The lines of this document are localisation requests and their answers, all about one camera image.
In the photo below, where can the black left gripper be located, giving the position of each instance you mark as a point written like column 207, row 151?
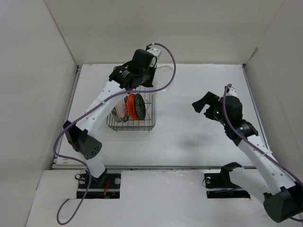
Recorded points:
column 149, row 83

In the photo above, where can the orange plastic plate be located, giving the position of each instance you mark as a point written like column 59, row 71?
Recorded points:
column 131, row 107

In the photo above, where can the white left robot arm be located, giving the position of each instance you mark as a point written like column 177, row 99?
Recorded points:
column 81, row 136

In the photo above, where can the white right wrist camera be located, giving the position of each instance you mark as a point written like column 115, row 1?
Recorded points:
column 231, row 92

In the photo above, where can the clear glass plate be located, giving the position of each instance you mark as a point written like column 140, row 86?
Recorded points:
column 162, row 77

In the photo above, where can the grey wire dish rack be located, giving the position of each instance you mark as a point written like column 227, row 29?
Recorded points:
column 141, row 125

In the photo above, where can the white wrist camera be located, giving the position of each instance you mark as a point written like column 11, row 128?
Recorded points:
column 156, row 55
column 231, row 92

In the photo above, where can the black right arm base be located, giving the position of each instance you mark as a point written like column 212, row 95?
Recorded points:
column 219, row 186

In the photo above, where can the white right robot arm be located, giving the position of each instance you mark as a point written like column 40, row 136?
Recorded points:
column 280, row 192

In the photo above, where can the aluminium table edge rail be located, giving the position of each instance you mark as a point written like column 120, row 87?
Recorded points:
column 78, row 166

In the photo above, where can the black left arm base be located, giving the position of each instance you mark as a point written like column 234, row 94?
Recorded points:
column 110, row 189

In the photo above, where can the white plate with red characters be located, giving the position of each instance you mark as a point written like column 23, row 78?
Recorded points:
column 115, row 115

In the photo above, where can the white plate with dark rim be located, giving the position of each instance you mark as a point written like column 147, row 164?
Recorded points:
column 122, row 110

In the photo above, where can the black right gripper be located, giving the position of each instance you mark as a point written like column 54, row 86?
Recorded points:
column 209, row 99

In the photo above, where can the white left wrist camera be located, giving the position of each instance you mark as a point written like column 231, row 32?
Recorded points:
column 156, row 55

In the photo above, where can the black plate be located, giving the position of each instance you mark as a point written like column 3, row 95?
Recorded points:
column 139, row 105

